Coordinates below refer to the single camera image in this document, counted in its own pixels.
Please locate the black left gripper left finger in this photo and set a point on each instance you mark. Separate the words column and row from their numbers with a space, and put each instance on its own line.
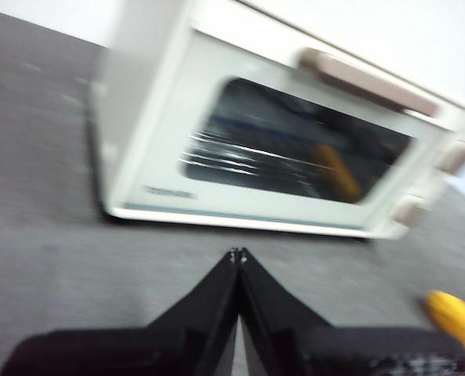
column 169, row 344

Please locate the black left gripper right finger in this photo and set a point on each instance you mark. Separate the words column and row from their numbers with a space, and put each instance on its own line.
column 314, row 348

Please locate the yellow corn cob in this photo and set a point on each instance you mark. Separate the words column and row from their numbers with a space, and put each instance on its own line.
column 457, row 317

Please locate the cream oven knob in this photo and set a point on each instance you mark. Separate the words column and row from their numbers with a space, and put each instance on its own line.
column 410, row 208
column 455, row 156

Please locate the cream Toshiba toaster oven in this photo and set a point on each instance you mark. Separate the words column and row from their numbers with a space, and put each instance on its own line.
column 138, row 98

